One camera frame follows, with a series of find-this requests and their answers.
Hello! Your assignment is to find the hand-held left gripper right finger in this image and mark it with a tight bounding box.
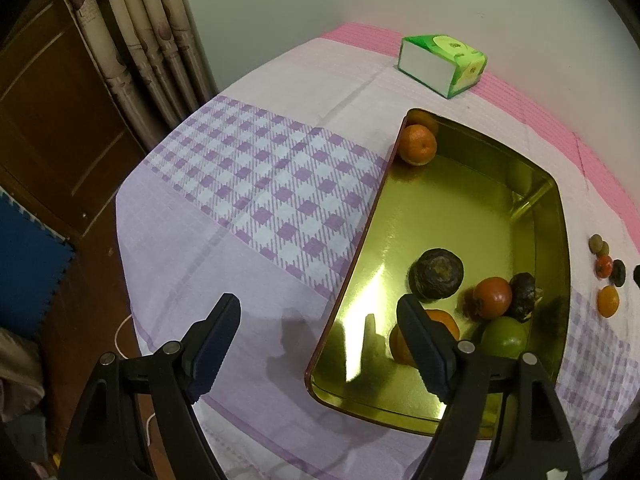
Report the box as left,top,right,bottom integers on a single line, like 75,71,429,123
396,294,583,480

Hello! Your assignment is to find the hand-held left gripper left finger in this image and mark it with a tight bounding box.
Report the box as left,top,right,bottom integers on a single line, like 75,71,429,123
57,292,242,480

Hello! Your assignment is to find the orange mandarin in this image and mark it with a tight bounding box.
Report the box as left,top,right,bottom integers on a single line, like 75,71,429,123
397,124,438,167
389,309,461,366
597,285,621,318

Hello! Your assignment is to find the large dark brown round fruit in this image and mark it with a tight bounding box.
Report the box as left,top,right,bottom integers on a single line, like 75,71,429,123
408,248,465,303

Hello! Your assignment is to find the green round fruit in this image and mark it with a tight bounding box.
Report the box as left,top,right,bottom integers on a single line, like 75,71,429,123
481,316,528,359

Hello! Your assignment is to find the red tomato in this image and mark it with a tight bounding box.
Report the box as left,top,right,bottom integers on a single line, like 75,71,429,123
472,276,513,319

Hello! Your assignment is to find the dark wrinkled fruit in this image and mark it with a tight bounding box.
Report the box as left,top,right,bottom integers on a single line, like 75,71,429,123
509,272,544,322

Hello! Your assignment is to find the gold metal tin tray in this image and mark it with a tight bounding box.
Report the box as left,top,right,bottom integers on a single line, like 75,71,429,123
304,107,572,441

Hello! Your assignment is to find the purple pink checked tablecloth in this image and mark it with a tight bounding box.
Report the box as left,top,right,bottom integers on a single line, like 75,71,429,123
115,21,640,480

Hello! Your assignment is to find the beige cloth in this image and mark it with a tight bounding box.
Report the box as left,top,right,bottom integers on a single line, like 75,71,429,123
0,327,48,423

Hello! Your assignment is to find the blue foam mat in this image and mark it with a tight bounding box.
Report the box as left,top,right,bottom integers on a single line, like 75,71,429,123
0,192,77,342

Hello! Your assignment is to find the brown wooden door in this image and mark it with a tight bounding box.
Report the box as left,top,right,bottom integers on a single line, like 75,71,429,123
0,0,151,251

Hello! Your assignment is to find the green tissue box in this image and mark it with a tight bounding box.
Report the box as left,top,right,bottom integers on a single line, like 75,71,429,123
397,33,487,99

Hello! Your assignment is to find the beige patterned curtain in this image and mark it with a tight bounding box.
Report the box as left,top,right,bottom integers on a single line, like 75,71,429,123
55,0,218,153

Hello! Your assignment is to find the white cord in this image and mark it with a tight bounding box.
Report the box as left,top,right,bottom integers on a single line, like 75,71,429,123
114,312,156,446

